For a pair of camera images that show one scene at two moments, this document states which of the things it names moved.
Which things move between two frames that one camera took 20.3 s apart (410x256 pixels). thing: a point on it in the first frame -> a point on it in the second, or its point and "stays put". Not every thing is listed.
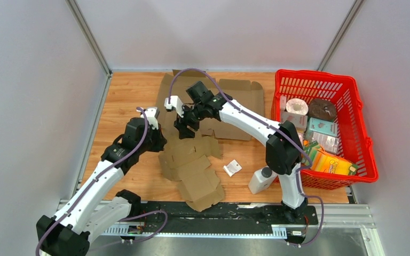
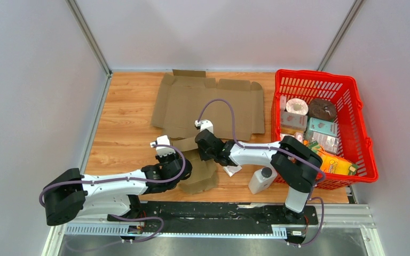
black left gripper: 161,141 -> 161,159
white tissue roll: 297,105 stays put
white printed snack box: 330,143 stays put
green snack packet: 311,150 stays put
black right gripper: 184,132 -> 203,157
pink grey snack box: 300,120 stays put
